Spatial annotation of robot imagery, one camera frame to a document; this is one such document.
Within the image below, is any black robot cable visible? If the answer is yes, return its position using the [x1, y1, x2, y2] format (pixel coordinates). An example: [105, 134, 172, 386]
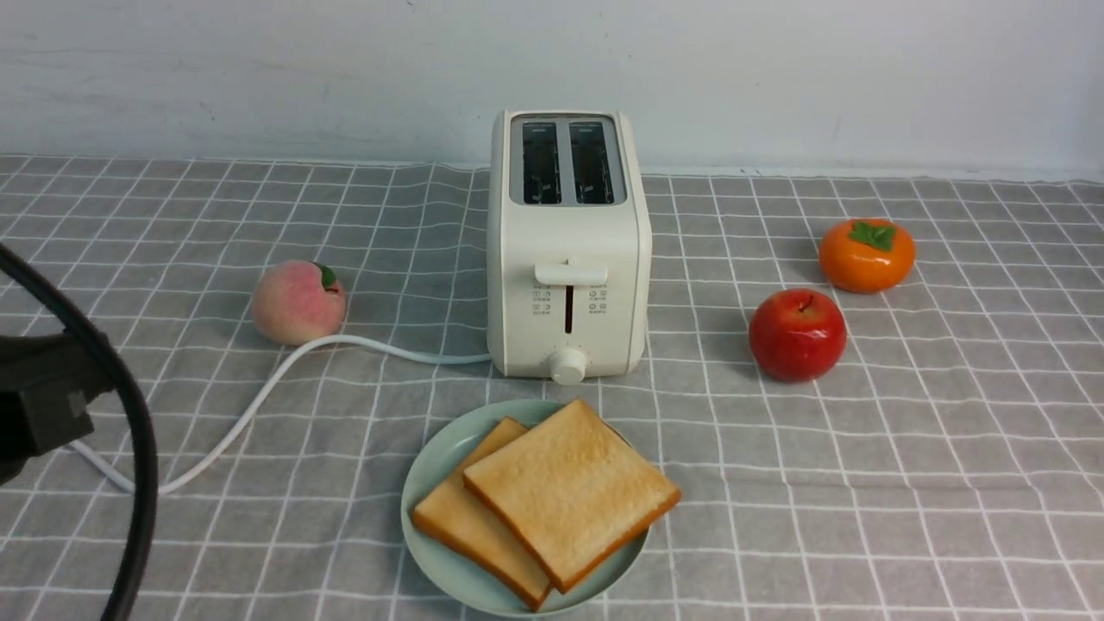
[0, 244, 160, 621]

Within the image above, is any red apple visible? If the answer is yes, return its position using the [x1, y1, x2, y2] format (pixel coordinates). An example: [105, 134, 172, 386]
[749, 288, 848, 385]

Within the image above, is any orange persimmon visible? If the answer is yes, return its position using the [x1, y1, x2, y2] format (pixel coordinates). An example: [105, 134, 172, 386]
[818, 217, 916, 294]

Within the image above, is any light green plate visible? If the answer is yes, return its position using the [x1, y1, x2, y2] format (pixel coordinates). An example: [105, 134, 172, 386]
[401, 398, 655, 620]

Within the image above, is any white toaster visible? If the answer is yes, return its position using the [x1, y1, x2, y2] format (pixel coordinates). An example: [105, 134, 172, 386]
[486, 110, 652, 385]

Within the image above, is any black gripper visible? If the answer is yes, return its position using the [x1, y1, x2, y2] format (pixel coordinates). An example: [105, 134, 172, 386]
[1, 333, 115, 484]

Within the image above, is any pink peach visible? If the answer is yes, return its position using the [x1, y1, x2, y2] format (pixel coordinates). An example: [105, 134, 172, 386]
[251, 260, 347, 347]

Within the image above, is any grey checked tablecloth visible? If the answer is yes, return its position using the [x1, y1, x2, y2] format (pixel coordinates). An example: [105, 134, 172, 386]
[1, 154, 1103, 620]

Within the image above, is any white power cable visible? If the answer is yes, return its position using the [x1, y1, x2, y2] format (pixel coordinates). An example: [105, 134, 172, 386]
[67, 333, 492, 495]

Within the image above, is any toasted bread slice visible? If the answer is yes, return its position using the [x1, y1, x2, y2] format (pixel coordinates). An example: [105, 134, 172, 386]
[411, 417, 553, 612]
[461, 398, 681, 593]

